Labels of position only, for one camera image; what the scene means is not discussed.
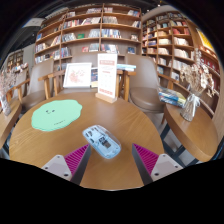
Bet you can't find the blue book stack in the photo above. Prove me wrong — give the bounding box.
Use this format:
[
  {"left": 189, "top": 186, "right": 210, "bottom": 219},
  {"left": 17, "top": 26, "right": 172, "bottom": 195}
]
[{"left": 116, "top": 63, "right": 137, "bottom": 72}]

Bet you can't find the wide wooden bookshelf with books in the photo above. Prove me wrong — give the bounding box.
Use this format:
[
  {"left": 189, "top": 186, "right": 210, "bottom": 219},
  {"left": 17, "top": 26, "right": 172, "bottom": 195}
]
[{"left": 34, "top": 3, "right": 143, "bottom": 72}]

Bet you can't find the green wavy-edged mouse pad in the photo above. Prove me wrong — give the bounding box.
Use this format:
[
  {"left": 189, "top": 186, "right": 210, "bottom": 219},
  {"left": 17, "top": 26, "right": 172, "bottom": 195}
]
[{"left": 30, "top": 99, "right": 83, "bottom": 133}]

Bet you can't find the glass vase with dried flowers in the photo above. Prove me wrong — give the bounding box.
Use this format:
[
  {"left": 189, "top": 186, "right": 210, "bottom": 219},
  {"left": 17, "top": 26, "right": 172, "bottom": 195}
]
[
  {"left": 179, "top": 49, "right": 216, "bottom": 122},
  {"left": 0, "top": 63, "right": 18, "bottom": 117}
]

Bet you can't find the small distant wooden bookshelf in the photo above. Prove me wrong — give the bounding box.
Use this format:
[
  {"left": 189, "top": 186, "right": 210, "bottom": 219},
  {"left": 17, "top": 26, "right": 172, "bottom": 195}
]
[{"left": 6, "top": 49, "right": 25, "bottom": 72}]

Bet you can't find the transparent computer mouse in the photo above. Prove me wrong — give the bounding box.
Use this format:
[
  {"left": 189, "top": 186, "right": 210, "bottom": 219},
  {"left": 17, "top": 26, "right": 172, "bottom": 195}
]
[{"left": 82, "top": 124, "right": 122, "bottom": 160}]

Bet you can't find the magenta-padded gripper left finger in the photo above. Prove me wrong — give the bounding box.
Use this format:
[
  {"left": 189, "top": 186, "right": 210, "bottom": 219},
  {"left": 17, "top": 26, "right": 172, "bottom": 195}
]
[{"left": 41, "top": 143, "right": 93, "bottom": 186}]

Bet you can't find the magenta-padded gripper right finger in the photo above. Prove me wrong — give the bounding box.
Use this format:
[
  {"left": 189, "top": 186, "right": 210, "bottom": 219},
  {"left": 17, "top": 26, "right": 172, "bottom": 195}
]
[{"left": 131, "top": 143, "right": 184, "bottom": 186}]

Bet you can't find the colourful book stack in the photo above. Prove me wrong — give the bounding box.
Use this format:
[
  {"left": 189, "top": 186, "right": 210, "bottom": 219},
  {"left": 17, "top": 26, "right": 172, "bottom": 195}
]
[{"left": 157, "top": 86, "right": 188, "bottom": 108}]

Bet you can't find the angled wooden bookshelf with books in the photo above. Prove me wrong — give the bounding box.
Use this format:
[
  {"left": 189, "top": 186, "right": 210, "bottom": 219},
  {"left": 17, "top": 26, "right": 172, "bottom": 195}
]
[{"left": 141, "top": 11, "right": 222, "bottom": 113}]

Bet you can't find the dark cover book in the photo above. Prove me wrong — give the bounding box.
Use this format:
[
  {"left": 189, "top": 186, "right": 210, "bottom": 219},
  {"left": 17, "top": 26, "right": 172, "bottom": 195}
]
[{"left": 90, "top": 67, "right": 100, "bottom": 88}]

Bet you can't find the white sign in wooden stand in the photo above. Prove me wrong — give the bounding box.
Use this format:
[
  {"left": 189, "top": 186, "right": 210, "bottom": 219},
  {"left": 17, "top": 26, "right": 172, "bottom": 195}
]
[{"left": 95, "top": 52, "right": 119, "bottom": 104}]

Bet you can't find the round wooden side table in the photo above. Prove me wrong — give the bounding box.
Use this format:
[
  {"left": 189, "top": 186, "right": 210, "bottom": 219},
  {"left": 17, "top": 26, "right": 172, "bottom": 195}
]
[
  {"left": 159, "top": 103, "right": 220, "bottom": 168},
  {"left": 0, "top": 98, "right": 23, "bottom": 152}
]

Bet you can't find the white framed floral picture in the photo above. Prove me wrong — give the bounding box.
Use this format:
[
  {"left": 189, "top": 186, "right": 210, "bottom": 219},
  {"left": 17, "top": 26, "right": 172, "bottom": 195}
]
[{"left": 62, "top": 62, "right": 93, "bottom": 89}]

